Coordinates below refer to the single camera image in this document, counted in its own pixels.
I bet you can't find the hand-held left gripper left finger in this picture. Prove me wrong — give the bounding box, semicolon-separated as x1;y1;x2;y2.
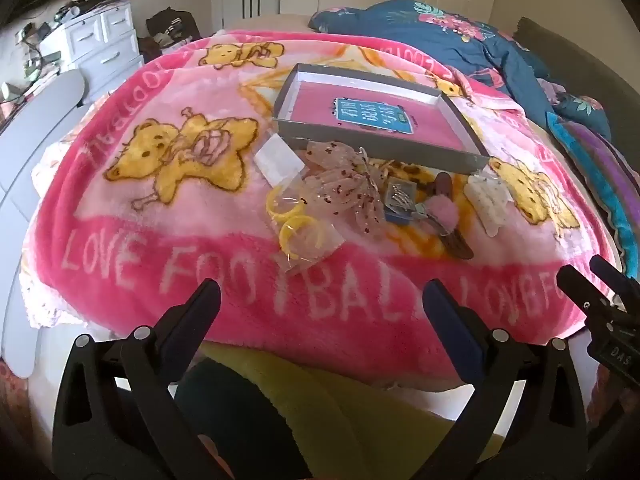
51;278;223;480

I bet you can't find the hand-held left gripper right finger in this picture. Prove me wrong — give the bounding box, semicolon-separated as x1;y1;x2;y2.
422;278;589;480

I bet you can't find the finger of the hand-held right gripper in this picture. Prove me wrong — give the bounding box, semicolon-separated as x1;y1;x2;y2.
589;254;626;299
557;263;609;314

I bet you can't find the brown hair clip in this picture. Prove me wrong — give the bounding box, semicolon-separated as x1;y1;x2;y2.
432;172;474;262

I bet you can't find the pink pompom hair clip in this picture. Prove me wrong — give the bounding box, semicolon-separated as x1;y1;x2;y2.
422;197;463;233

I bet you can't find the bag of yellow hair rings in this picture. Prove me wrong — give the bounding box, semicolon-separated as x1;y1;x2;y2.
265;182;346;273

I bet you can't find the white claw hair clip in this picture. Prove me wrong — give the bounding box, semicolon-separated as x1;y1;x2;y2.
465;172;512;237

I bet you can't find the grey shallow cardboard box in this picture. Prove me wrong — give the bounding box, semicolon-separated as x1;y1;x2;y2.
272;63;491;175

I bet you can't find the pink bear printed blanket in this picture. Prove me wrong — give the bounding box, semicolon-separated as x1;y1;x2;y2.
20;30;626;391

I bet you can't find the person's dark trouser leg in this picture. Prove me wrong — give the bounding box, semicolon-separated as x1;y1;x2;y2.
175;360;311;480

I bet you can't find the striped pillow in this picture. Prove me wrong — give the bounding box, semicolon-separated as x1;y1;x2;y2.
545;110;640;271

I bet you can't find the leopard print hair clip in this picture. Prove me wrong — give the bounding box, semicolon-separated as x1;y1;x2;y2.
379;159;426;184

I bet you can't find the small white plastic packet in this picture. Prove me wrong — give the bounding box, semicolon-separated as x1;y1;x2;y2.
253;137;306;189

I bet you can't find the dark grey headboard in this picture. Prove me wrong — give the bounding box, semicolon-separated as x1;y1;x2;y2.
515;16;640;161

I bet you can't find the grey curved board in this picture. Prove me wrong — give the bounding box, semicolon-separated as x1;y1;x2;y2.
0;69;86;381

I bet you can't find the pile of clothes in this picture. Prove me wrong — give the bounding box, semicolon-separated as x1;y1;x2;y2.
137;30;173;63

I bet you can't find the white drawer chest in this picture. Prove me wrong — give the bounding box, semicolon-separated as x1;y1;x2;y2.
37;0;141;101

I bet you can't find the dark bag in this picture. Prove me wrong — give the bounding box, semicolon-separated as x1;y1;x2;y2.
145;7;202;44

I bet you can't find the blue floral duvet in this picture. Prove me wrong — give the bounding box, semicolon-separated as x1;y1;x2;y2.
307;0;613;141

